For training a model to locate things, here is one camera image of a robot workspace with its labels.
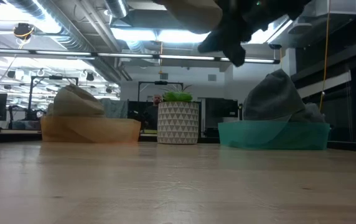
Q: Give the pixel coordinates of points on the person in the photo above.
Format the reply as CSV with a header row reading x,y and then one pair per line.
x,y
157,100

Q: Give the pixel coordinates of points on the grey wall vent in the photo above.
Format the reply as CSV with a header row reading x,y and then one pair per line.
x,y
212,77

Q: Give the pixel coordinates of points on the silver ventilation duct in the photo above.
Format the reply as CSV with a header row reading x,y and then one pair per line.
x,y
69,37
117,7

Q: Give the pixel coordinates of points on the grey-blue panel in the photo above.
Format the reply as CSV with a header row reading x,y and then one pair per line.
x,y
114,107

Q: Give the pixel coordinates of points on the black metal frame stand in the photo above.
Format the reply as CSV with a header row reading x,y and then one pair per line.
x,y
161,82
55,77

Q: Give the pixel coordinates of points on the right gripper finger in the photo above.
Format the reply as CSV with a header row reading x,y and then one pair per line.
x,y
213,43
236,53

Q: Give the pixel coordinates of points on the black partition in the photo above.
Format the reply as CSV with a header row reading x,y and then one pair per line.
x,y
134,112

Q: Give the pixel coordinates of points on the black screen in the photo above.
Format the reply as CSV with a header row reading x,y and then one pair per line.
x,y
221,109

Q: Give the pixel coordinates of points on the green artificial plant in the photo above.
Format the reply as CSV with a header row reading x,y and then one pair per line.
x,y
176,96

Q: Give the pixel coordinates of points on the long ceiling light bar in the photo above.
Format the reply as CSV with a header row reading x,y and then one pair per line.
x,y
128,55

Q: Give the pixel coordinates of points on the orange translucent plastic bin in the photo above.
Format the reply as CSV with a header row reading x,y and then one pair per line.
x,y
109,130

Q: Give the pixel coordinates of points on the white triangle-patterned plant pot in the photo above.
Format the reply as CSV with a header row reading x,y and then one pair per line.
x,y
178,124

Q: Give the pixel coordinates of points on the grey baseball cap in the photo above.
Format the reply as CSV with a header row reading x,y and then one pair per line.
x,y
313,113
274,96

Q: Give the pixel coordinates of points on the teal translucent plastic bin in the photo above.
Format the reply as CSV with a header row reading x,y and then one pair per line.
x,y
274,137

